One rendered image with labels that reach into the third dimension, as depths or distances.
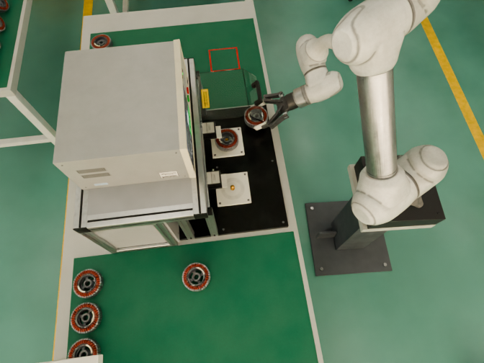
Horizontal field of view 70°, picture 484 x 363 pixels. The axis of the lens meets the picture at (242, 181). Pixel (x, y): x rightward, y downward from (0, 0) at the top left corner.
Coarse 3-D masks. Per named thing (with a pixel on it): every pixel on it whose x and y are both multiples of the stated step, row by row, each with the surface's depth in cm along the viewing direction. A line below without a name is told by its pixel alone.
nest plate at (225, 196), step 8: (232, 176) 156; (240, 176) 156; (232, 184) 155; (240, 184) 155; (248, 184) 155; (216, 192) 153; (224, 192) 153; (232, 192) 153; (240, 192) 153; (248, 192) 153; (224, 200) 152; (232, 200) 152; (240, 200) 152; (248, 200) 152
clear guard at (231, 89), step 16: (208, 80) 143; (224, 80) 143; (240, 80) 143; (224, 96) 140; (240, 96) 140; (256, 96) 145; (208, 112) 137; (224, 112) 137; (240, 112) 136; (256, 112) 140
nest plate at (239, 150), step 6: (240, 132) 166; (222, 138) 164; (240, 138) 164; (240, 144) 163; (216, 150) 162; (234, 150) 162; (240, 150) 162; (216, 156) 161; (222, 156) 161; (228, 156) 161
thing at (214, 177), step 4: (208, 172) 142; (212, 172) 142; (216, 172) 142; (208, 176) 141; (212, 176) 141; (216, 176) 141; (220, 176) 142; (224, 176) 146; (208, 180) 140; (212, 180) 140; (216, 180) 140; (220, 180) 140; (224, 180) 145; (208, 184) 140; (212, 184) 140; (216, 184) 140; (220, 184) 141; (224, 184) 144; (208, 188) 142; (212, 188) 142; (216, 188) 143; (220, 188) 143
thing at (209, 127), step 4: (204, 124) 151; (208, 124) 151; (212, 124) 151; (204, 128) 151; (208, 128) 151; (212, 128) 151; (216, 128) 155; (220, 128) 155; (204, 132) 150; (208, 132) 150; (212, 132) 150; (216, 132) 154; (220, 132) 154; (204, 136) 151; (208, 136) 151; (212, 136) 152; (216, 136) 152; (220, 136) 154
